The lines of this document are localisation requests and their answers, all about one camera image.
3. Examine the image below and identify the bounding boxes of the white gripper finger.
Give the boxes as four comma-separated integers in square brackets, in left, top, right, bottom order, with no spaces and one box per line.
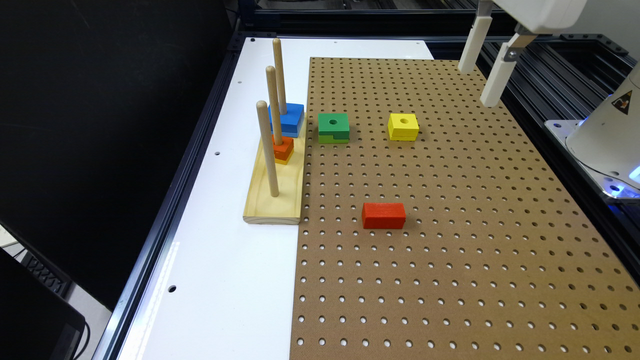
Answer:
[458,0,493,73]
[480,33,537,107]

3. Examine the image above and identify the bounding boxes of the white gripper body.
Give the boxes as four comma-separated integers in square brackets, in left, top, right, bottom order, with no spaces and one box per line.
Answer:
[494,0,587,34]

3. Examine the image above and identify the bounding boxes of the green block with hole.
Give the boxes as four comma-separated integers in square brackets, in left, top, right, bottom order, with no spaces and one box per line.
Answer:
[318,113,350,143]

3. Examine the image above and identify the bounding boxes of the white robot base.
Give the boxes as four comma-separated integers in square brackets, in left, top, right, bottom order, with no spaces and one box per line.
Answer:
[545,67,639,203]

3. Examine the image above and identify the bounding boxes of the yellow block with hole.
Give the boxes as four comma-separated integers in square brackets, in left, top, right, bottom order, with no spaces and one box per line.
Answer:
[388,113,419,141]

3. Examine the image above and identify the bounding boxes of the red rectangular block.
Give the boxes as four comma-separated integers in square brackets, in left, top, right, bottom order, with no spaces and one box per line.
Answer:
[362,203,406,229]

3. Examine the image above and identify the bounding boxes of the blue block on peg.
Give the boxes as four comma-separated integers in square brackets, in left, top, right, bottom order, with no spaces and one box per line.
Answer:
[280,103,304,138]

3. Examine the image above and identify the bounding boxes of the orange block on peg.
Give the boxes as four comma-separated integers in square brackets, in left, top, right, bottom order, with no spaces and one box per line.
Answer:
[272,136,294,165]

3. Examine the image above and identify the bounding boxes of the rear wooden peg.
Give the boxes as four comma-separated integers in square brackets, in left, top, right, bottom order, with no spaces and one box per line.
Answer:
[272,38,288,115]

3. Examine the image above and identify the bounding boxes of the wooden peg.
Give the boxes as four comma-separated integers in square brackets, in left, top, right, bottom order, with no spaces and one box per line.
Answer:
[266,66,283,146]
[272,38,288,115]
[256,100,279,197]

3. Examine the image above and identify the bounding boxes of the brown pegboard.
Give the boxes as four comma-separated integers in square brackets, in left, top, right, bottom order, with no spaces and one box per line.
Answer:
[290,57,639,359]

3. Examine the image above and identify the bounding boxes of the middle wooden peg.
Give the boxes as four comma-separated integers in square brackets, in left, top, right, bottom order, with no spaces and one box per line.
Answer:
[266,66,283,146]

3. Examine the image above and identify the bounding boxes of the front wooden peg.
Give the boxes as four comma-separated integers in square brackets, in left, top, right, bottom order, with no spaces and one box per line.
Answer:
[256,100,279,197]

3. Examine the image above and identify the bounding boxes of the wooden peg base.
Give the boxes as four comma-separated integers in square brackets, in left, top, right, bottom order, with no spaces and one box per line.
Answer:
[242,130,308,226]

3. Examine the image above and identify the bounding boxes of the black monitor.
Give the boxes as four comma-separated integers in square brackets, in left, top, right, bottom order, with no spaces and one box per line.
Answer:
[0,251,84,360]

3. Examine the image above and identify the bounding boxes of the black aluminium frame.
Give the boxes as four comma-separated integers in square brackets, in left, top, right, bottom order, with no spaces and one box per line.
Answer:
[93,0,639,359]

